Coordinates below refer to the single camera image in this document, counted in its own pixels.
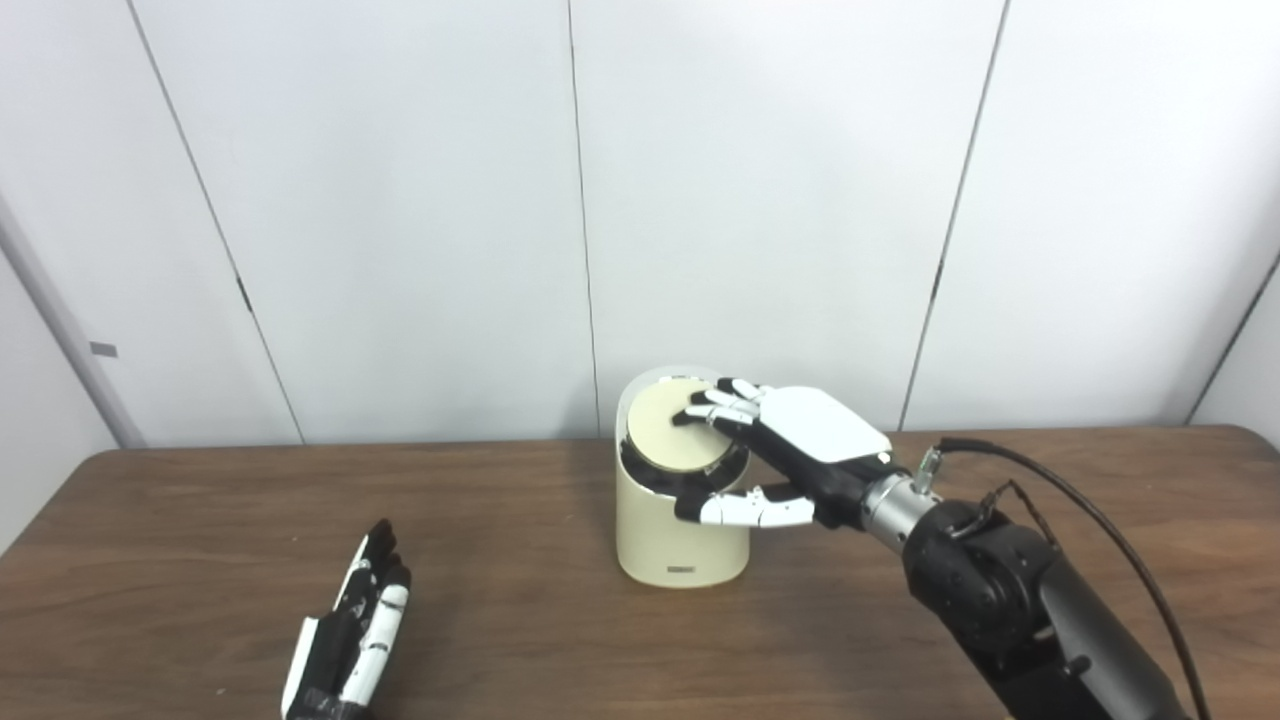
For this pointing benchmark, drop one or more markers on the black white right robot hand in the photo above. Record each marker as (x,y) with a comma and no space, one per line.
(820,430)

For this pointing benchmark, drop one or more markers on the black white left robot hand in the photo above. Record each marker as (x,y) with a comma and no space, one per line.
(335,660)

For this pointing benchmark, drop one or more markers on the cream round bin lid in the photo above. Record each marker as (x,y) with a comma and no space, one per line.
(665,440)

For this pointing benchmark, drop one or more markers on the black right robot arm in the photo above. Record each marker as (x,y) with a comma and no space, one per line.
(990,590)

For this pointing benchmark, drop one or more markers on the cream-colored bin body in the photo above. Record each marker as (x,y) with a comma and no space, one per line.
(670,550)

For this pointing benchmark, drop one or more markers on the small gray wall tag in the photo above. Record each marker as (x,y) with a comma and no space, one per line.
(103,349)

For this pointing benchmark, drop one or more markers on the gray wall corner strip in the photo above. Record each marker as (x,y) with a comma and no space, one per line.
(70,330)

